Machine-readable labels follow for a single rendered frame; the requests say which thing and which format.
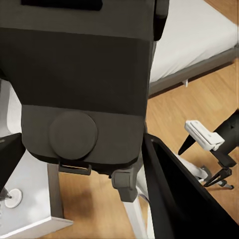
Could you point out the digital camera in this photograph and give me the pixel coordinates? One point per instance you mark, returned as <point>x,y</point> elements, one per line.
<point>81,71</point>

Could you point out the camera tripod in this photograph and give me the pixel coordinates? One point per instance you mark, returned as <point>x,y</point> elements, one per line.
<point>131,181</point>

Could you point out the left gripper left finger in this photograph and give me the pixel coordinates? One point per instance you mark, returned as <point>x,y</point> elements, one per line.
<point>11,152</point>

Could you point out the nightstand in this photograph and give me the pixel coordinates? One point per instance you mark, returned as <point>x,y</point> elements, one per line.
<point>40,210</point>

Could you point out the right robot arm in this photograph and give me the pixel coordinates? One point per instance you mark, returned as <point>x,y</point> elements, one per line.
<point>220,143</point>

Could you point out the bed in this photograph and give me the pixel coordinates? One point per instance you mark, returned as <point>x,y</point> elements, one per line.
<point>196,38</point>

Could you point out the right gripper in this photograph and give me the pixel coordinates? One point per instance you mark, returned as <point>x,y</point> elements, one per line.
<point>231,137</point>

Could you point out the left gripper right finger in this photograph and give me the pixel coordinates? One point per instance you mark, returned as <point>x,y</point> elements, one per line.
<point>181,208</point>

